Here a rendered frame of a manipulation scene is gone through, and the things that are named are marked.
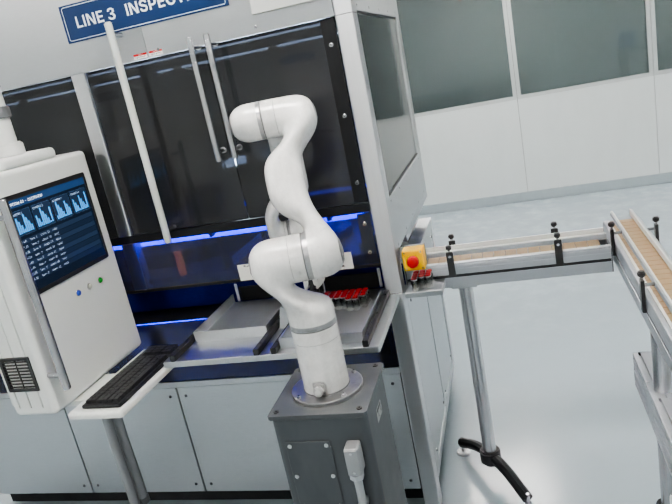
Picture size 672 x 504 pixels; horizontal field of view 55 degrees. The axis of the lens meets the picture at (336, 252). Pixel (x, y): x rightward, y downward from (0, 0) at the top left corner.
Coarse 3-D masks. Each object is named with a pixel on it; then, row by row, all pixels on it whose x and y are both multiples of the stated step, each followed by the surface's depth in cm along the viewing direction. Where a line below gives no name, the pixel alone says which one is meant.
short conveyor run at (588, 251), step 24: (504, 240) 225; (528, 240) 223; (552, 240) 215; (576, 240) 213; (600, 240) 219; (432, 264) 225; (456, 264) 223; (480, 264) 221; (504, 264) 219; (528, 264) 217; (552, 264) 215; (576, 264) 213; (600, 264) 211
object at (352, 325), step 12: (372, 300) 218; (336, 312) 213; (348, 312) 211; (360, 312) 209; (372, 312) 201; (348, 324) 202; (360, 324) 200; (288, 336) 200; (348, 336) 187; (360, 336) 186; (288, 348) 193
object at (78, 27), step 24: (96, 0) 211; (120, 0) 209; (144, 0) 207; (168, 0) 206; (192, 0) 204; (216, 0) 202; (72, 24) 216; (96, 24) 214; (120, 24) 212; (144, 24) 210
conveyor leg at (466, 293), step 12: (456, 288) 227; (468, 288) 228; (468, 300) 230; (468, 312) 231; (468, 324) 232; (468, 336) 234; (468, 348) 237; (480, 348) 236; (480, 360) 236; (480, 372) 237; (480, 384) 239; (480, 396) 240; (480, 408) 242; (480, 420) 244; (492, 432) 245; (492, 444) 246
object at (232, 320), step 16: (224, 304) 236; (240, 304) 241; (256, 304) 237; (272, 304) 234; (208, 320) 223; (224, 320) 227; (240, 320) 224; (256, 320) 221; (272, 320) 211; (208, 336) 211; (224, 336) 210; (240, 336) 209; (256, 336) 207
